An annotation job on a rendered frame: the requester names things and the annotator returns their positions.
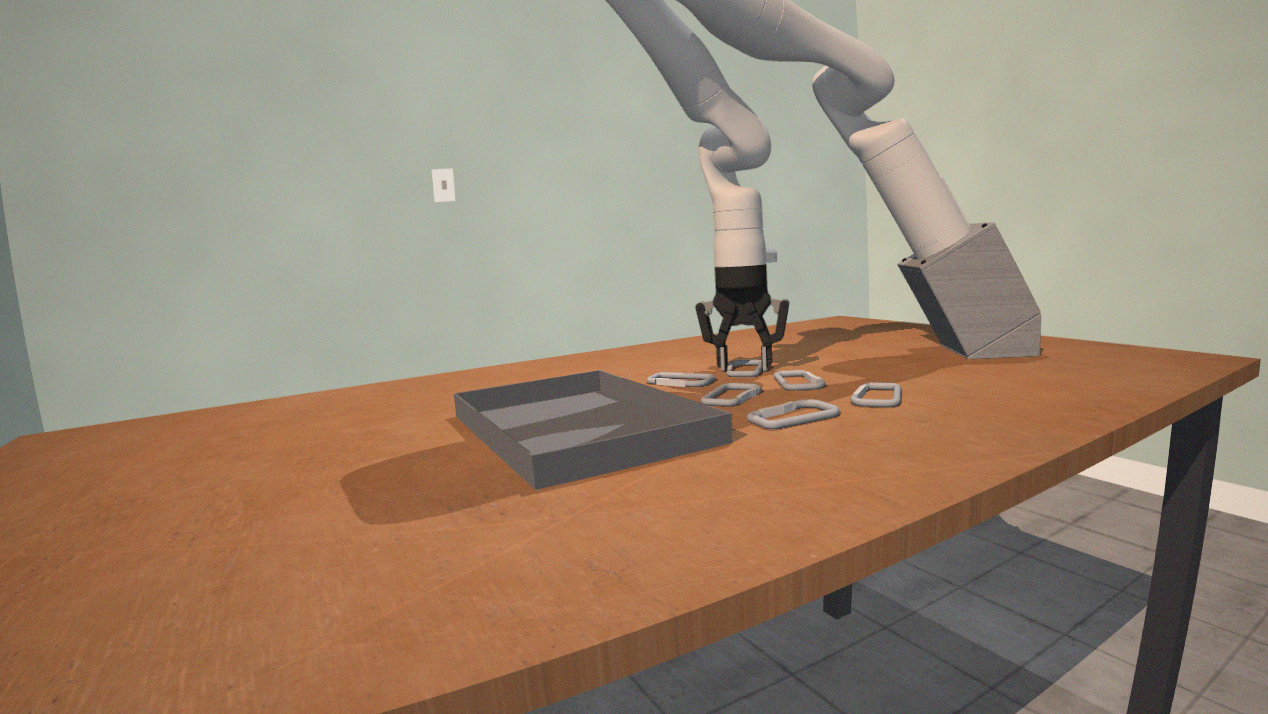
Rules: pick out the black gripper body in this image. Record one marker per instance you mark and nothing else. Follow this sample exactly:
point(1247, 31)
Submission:
point(751, 278)

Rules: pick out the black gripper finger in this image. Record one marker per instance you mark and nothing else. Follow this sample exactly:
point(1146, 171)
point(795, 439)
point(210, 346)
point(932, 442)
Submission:
point(780, 308)
point(703, 310)

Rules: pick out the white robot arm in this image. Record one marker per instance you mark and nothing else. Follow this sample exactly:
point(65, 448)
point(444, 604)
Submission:
point(854, 79)

